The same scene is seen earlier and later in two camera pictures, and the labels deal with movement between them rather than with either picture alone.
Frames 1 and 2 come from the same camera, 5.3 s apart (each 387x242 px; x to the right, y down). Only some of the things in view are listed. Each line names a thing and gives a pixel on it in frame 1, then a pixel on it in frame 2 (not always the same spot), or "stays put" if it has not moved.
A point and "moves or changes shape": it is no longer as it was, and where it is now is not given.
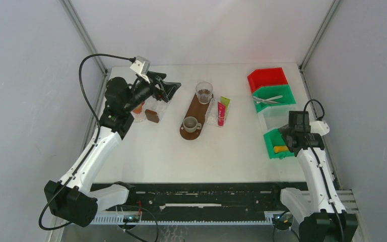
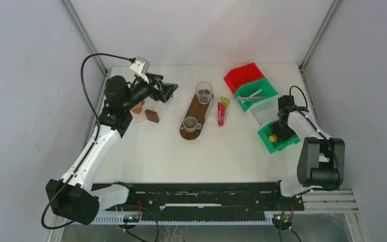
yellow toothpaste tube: x=279 y=148 -> x=272 y=138
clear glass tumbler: x=204 y=90 stays put
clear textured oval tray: x=139 y=117 stays put
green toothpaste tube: x=225 y=102 stays put
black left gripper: x=167 y=90 stays put
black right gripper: x=285 y=131 -> x=283 y=136
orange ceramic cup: x=138 y=109 stays put
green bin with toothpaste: x=276 y=146 moves or changes shape
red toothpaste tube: x=221 y=112 stays put
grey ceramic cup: x=190 y=124 stays put
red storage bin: x=261 y=77 -> x=237 y=76
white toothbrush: x=258 y=101 -> x=249 y=98
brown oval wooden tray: x=198 y=111 stays put
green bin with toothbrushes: x=269 y=92 -> x=249 y=95
